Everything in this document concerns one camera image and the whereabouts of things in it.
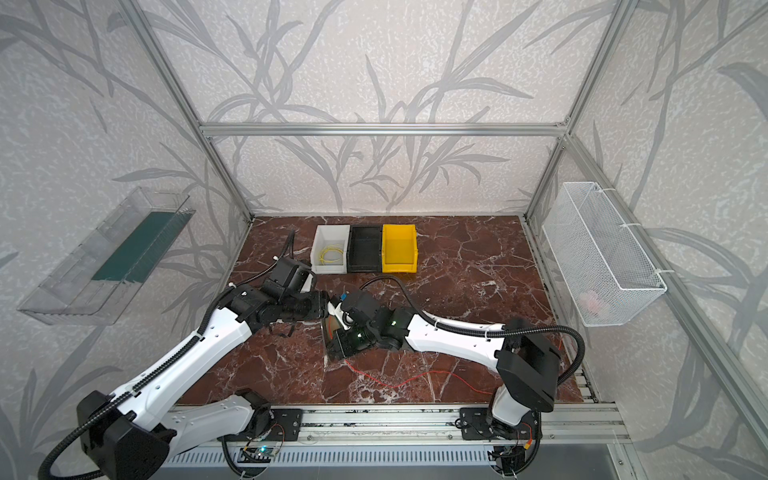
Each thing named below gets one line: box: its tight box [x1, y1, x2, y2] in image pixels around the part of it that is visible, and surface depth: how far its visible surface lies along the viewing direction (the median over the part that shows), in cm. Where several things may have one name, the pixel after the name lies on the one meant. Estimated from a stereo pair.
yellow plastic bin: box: [381, 224, 418, 273], surface depth 108 cm
